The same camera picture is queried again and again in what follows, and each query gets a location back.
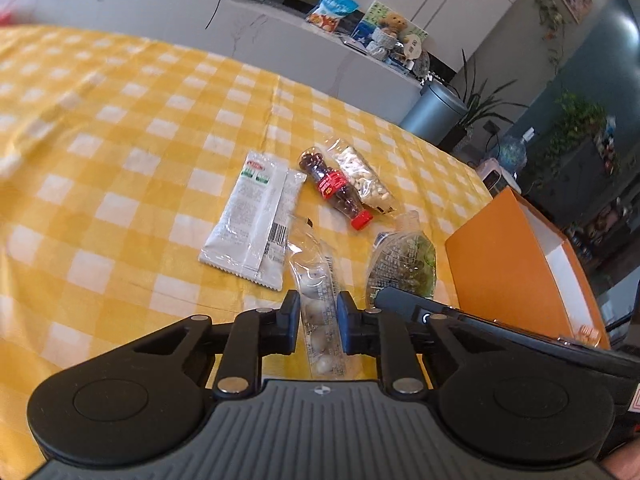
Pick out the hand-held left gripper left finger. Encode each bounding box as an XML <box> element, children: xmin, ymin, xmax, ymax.
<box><xmin>119</xmin><ymin>289</ymin><xmax>302</xmax><ymax>397</ymax></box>

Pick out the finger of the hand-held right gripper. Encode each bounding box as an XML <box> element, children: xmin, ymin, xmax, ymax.
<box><xmin>374</xmin><ymin>286</ymin><xmax>463</xmax><ymax>333</ymax></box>

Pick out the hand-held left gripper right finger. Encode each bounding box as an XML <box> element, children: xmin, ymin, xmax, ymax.
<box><xmin>336</xmin><ymin>290</ymin><xmax>507</xmax><ymax>397</ymax></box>

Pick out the green jelly pouch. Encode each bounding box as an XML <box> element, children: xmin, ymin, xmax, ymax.
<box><xmin>364</xmin><ymin>210</ymin><xmax>438</xmax><ymax>311</ymax></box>

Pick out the clear packet of white eggs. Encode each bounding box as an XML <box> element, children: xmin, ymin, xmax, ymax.
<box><xmin>286</xmin><ymin>216</ymin><xmax>361</xmax><ymax>380</ymax></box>

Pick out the orange cardboard box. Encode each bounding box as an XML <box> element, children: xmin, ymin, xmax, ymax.
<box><xmin>444</xmin><ymin>186</ymin><xmax>612</xmax><ymax>351</ymax></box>

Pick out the white sachet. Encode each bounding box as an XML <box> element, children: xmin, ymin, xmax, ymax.
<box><xmin>198</xmin><ymin>151</ymin><xmax>307</xmax><ymax>292</ymax></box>

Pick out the clear packet of white puffs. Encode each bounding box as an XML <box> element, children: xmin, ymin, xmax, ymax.
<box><xmin>325</xmin><ymin>137</ymin><xmax>401</xmax><ymax>216</ymax></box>

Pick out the cola bottle shaped candy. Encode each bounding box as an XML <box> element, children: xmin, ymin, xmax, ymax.
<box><xmin>298</xmin><ymin>146</ymin><xmax>374</xmax><ymax>231</ymax></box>

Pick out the pink and white heater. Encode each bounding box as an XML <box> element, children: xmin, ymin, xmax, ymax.
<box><xmin>477</xmin><ymin>157</ymin><xmax>521</xmax><ymax>196</ymax></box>

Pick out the grey dresser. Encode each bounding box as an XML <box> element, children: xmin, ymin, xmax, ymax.
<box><xmin>542</xmin><ymin>125</ymin><xmax>631</xmax><ymax>231</ymax></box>

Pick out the blue water jug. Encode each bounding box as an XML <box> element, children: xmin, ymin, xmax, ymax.
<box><xmin>492</xmin><ymin>130</ymin><xmax>533</xmax><ymax>173</ymax></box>

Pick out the potted long-leaf plant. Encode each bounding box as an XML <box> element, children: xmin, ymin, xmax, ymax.
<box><xmin>440</xmin><ymin>49</ymin><xmax>528</xmax><ymax>153</ymax></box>

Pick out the grey trash can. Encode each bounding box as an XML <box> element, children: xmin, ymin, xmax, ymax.
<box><xmin>400</xmin><ymin>80</ymin><xmax>470</xmax><ymax>147</ymax></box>

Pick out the trailing green plant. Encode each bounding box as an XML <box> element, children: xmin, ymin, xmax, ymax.
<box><xmin>532</xmin><ymin>91</ymin><xmax>608</xmax><ymax>186</ymax></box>

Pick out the yellow checked tablecloth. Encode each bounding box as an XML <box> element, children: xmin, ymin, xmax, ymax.
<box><xmin>0</xmin><ymin>25</ymin><xmax>493</xmax><ymax>466</ymax></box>

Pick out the round paper fan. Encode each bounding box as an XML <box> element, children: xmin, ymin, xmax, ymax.
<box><xmin>400</xmin><ymin>34</ymin><xmax>426</xmax><ymax>68</ymax></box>

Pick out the teddy bear in white basket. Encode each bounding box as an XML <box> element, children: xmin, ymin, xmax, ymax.
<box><xmin>370</xmin><ymin>11</ymin><xmax>408</xmax><ymax>61</ymax></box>

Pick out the green and blue picture board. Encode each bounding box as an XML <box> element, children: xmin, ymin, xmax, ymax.
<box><xmin>350</xmin><ymin>0</ymin><xmax>430</xmax><ymax>48</ymax></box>

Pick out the white marble tv console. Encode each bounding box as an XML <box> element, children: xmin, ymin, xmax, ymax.
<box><xmin>0</xmin><ymin>0</ymin><xmax>426</xmax><ymax>126</ymax></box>

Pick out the blue food bag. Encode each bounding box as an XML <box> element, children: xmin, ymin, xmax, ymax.
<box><xmin>306</xmin><ymin>0</ymin><xmax>360</xmax><ymax>33</ymax></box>

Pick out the hanging vine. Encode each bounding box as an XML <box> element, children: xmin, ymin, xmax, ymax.
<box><xmin>532</xmin><ymin>0</ymin><xmax>568</xmax><ymax>78</ymax></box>

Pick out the black cable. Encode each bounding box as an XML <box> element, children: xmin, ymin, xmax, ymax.
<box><xmin>202</xmin><ymin>0</ymin><xmax>231</xmax><ymax>31</ymax></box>

